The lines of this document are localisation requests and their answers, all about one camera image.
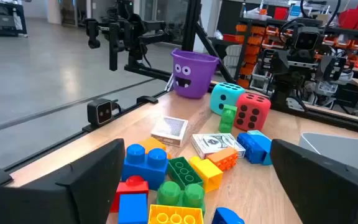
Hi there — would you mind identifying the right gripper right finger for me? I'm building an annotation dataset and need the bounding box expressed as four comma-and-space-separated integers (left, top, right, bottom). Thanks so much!
270, 139, 358, 224

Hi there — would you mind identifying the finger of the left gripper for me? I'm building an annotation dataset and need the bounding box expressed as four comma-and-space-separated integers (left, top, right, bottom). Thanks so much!
320, 55, 338, 82
270, 51, 290, 75

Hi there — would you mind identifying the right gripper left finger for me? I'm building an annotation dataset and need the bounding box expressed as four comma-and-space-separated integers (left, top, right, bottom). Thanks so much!
0, 139, 126, 224

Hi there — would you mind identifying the red foam die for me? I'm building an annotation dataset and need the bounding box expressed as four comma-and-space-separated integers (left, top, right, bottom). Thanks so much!
233, 92, 272, 132

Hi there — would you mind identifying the teal foam die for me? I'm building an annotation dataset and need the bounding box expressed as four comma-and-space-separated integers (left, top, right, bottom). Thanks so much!
209, 82, 246, 116

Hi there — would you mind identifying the big red toy block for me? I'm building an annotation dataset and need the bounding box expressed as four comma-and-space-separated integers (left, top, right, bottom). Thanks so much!
109, 175, 150, 213

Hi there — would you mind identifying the green round-stud toy block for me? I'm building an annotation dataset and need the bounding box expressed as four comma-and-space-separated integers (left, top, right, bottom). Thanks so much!
218, 104, 238, 134

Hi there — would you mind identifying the silver card box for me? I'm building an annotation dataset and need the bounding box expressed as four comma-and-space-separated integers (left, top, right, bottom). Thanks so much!
191, 133, 247, 160

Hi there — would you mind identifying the grey patterned card deck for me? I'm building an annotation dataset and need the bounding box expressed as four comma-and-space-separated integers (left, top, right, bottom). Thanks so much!
150, 116, 189, 148

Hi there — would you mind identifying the green long toy brick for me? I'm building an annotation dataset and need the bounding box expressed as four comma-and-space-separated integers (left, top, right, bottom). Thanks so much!
167, 156, 204, 190

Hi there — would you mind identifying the shelf rack with orange bins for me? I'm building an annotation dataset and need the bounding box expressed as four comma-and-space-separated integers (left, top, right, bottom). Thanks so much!
219, 0, 358, 94

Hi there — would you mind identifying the white plastic bin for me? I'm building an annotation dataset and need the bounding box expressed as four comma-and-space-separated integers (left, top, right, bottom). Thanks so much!
298, 132, 358, 175

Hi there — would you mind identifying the purple monster face bucket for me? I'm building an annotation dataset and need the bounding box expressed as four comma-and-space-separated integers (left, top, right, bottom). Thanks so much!
170, 48, 221, 100

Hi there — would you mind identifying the big blue two-stud block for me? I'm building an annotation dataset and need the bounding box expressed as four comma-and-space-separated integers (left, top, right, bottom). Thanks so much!
121, 143, 170, 191

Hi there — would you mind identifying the small orange toy brick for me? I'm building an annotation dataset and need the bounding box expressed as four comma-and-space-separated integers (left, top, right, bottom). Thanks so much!
206, 146, 239, 172

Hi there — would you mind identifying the big orange hollow block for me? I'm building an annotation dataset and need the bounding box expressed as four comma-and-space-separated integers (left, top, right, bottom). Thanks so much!
138, 136, 172, 159

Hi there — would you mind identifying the yellow toy block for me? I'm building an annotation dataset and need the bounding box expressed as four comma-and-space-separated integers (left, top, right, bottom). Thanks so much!
188, 155, 224, 194

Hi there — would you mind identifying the black cabinet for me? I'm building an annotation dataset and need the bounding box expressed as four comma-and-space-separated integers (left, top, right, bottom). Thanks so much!
0, 0, 28, 37

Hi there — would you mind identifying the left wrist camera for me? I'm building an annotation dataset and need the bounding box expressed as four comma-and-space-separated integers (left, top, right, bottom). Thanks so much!
291, 26, 322, 52

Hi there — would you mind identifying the black table-level camera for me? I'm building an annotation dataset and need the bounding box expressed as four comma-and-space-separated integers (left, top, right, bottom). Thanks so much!
86, 98, 120, 127

